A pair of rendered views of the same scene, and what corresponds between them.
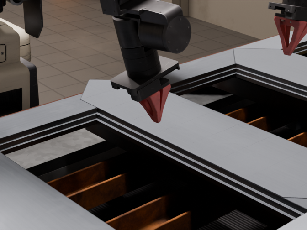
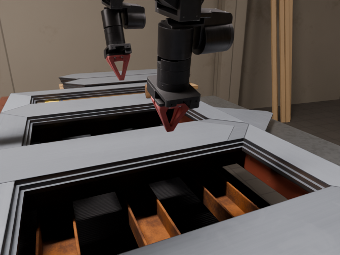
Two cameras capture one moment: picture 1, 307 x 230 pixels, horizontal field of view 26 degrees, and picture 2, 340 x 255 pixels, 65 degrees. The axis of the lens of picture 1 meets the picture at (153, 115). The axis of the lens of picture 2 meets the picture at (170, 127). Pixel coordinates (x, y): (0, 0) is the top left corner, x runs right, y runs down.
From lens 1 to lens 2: 104 cm
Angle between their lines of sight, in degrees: 66
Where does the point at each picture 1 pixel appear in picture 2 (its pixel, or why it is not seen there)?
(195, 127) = (112, 146)
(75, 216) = (240, 227)
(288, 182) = (210, 136)
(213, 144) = (145, 145)
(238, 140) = (146, 137)
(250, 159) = (174, 139)
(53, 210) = (226, 242)
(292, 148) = not seen: hidden behind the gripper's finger
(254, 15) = not seen: outside the picture
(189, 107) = (75, 142)
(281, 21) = (114, 58)
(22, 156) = not seen: outside the picture
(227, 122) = (116, 135)
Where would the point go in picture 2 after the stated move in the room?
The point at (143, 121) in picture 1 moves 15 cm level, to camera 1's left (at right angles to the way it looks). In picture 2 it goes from (77, 163) to (25, 202)
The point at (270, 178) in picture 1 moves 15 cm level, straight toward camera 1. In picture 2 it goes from (203, 139) to (259, 151)
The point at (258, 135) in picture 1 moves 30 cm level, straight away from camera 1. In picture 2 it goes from (144, 131) to (70, 117)
